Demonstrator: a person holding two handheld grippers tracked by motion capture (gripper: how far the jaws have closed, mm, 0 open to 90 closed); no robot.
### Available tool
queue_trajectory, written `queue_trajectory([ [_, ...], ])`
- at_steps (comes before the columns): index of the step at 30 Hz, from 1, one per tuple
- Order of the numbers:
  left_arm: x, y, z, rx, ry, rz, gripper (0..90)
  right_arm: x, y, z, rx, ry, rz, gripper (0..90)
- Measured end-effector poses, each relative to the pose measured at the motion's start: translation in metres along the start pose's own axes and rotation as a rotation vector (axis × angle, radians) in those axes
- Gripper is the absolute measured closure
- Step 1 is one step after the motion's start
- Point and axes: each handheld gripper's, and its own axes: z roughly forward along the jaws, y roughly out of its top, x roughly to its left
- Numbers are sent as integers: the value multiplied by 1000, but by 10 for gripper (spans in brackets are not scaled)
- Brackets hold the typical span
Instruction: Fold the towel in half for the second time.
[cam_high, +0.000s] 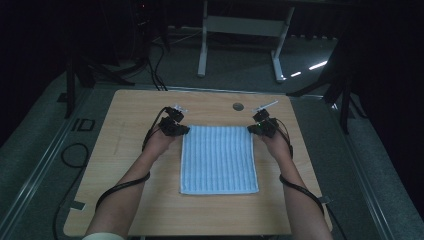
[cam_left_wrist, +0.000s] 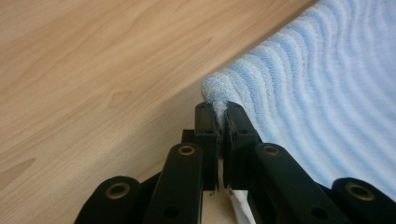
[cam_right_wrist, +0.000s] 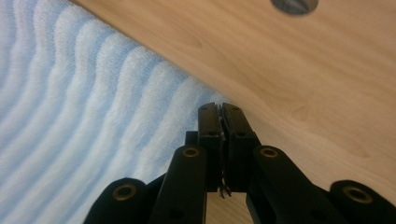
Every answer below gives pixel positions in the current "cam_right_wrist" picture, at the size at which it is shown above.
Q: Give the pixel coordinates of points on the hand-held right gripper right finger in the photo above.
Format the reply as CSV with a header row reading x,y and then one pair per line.
x,y
238,130

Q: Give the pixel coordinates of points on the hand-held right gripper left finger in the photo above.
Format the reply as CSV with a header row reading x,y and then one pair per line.
x,y
210,124

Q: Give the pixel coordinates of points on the light blue striped towel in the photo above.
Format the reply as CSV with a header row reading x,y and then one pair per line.
x,y
77,109

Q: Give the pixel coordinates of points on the grey round table grommet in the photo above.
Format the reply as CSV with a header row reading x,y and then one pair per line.
x,y
294,6

